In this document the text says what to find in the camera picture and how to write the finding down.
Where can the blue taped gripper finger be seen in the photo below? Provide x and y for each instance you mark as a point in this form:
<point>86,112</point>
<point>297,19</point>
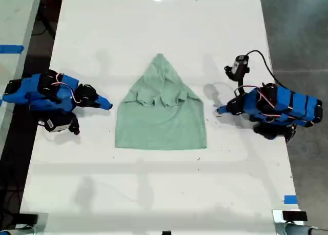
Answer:
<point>105,102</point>
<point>93,105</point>
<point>223,109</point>

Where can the tiny black box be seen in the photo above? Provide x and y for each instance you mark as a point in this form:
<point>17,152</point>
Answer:
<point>166,233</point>

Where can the long blue tape strip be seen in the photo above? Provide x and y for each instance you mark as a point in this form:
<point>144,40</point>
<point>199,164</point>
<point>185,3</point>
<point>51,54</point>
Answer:
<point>11,49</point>

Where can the grey tube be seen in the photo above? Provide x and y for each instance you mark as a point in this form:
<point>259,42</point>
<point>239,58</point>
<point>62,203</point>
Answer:
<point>302,230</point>
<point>15,231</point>

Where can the small black box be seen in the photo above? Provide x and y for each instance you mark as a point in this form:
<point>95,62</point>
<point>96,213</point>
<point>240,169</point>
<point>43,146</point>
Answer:
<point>28,218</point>
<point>294,215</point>

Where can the black camera box white label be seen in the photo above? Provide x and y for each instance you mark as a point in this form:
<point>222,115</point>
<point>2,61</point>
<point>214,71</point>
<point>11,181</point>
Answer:
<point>55,124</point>

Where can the short blue tape strip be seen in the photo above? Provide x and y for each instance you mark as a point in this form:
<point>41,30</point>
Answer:
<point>290,199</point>

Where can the white side table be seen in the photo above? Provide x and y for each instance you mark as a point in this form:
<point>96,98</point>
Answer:
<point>15,17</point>

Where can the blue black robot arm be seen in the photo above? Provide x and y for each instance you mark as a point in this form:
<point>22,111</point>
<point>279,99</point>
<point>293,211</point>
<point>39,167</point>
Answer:
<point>30,95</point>
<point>297,104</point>

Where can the silver metal bracket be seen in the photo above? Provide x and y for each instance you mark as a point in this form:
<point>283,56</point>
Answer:
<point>277,219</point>

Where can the pale green t-shirt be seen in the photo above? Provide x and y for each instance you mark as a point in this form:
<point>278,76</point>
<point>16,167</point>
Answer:
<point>161,117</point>

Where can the black camera stalk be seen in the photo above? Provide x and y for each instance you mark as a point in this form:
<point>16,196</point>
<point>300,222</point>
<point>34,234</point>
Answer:
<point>241,85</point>

